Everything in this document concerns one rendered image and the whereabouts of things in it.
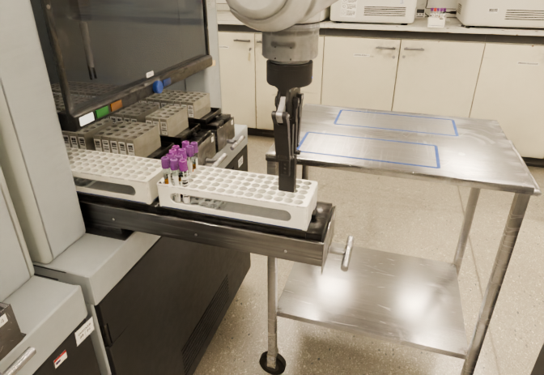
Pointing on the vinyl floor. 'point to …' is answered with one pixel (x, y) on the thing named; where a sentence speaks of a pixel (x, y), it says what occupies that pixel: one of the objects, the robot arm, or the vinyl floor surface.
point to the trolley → (383, 330)
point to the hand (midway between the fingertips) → (287, 172)
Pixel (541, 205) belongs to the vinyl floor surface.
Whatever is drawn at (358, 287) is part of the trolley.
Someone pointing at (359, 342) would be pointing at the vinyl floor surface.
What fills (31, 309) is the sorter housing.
